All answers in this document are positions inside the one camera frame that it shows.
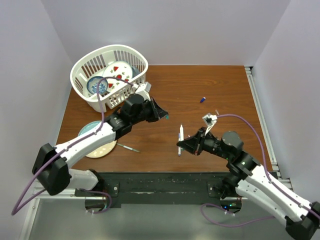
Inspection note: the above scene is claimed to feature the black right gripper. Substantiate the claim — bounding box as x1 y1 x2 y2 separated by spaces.
176 126 231 160

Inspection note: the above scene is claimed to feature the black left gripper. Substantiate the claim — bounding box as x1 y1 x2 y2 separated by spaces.
131 96 168 126

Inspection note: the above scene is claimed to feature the white purple-tip marker pen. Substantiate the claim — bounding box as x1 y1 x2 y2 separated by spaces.
177 133 182 157

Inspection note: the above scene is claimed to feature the white green-end marker pen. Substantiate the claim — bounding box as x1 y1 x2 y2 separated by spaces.
179 124 184 141

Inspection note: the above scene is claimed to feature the grey green pen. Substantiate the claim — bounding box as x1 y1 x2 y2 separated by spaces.
116 143 140 153

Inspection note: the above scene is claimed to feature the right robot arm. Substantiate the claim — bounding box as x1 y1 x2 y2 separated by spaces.
177 127 320 240

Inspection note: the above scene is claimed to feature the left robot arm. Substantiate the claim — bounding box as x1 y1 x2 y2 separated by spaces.
32 94 169 196

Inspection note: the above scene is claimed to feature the blue rimmed plate behind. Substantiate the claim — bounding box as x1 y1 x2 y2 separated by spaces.
131 66 141 78

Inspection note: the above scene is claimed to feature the white watermelon pattern plate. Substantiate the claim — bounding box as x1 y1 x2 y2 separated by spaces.
102 61 133 92

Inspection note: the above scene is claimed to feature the white plastic dish basket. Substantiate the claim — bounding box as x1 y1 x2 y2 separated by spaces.
69 44 149 113

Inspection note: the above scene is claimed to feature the light blue plate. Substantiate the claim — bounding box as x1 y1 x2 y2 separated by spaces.
77 120 117 159

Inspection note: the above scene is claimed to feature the blue white patterned bowl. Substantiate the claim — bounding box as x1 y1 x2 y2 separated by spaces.
86 76 109 95

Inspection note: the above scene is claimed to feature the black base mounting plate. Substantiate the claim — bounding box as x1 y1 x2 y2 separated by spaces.
74 171 280 210

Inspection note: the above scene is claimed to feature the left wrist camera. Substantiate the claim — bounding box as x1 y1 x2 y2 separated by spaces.
132 82 152 101

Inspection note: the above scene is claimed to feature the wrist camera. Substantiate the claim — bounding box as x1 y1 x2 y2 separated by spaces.
132 82 152 101
202 113 218 136

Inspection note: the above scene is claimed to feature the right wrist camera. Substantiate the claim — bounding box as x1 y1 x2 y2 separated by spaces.
202 113 218 136

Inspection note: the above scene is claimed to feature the aluminium frame rail right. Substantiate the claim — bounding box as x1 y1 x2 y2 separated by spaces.
244 66 293 191

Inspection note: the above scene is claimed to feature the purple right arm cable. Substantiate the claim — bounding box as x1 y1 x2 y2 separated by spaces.
199 113 320 228

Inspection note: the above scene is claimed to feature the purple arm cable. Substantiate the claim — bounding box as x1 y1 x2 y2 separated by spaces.
11 76 137 221
199 113 320 228

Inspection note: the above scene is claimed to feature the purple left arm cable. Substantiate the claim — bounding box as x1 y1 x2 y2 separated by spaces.
11 76 137 221

